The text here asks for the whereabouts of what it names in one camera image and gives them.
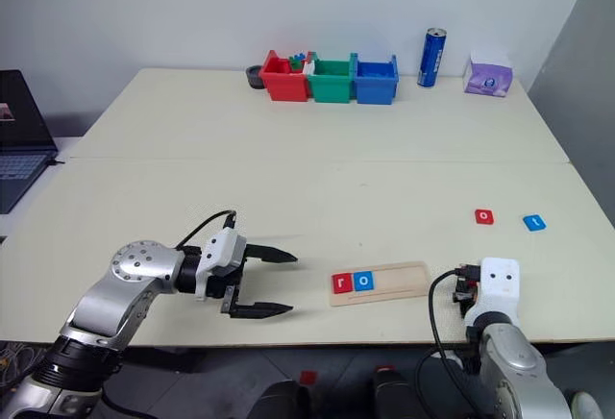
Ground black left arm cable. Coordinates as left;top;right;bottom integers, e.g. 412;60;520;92
174;209;239;252

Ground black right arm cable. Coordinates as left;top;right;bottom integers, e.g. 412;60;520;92
414;268;481;419

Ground red r letter block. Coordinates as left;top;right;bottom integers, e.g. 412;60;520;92
331;272;356;294

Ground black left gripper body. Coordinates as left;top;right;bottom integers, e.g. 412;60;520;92
206;244;251;315

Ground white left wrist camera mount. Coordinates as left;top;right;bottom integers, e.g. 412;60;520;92
194;228;249;303

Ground dark laptop computer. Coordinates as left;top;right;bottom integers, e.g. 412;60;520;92
0;69;61;215

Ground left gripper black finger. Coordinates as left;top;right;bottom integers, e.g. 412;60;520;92
244;243;299;266
228;301;295;320

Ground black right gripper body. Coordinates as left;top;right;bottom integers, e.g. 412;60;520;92
451;262;483;320

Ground tangled floor cables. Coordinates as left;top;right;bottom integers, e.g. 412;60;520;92
0;340;52;384

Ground green plastic bin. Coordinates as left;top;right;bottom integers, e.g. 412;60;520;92
307;51;358;105

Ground red plastic bin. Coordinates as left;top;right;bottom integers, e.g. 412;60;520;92
258;49;311;103

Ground blue t letter block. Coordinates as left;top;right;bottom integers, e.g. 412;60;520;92
522;213;548;233

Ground blue o letter block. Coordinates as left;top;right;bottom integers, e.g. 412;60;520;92
352;270;377;292

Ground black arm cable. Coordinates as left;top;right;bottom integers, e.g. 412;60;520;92
174;209;239;252
414;268;481;419

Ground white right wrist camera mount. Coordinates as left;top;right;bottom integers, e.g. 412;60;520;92
464;257;522;328

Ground blue plastic bin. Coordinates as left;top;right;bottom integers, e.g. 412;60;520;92
354;53;401;106

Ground dark rounded shape red top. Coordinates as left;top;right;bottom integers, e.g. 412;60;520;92
368;364;425;419

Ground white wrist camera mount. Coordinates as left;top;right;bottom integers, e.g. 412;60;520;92
464;257;522;328
194;228;249;303

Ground blue drink can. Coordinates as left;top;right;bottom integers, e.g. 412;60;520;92
416;27;449;89

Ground purple tissue pack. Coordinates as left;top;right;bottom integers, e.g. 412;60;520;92
462;49;515;100

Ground black round tape roll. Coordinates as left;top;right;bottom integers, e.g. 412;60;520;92
245;64;266;90

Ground white shoe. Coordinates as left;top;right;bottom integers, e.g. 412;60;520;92
570;389;604;419

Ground wooden letter tray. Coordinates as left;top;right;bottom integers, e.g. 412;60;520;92
329;260;431;308

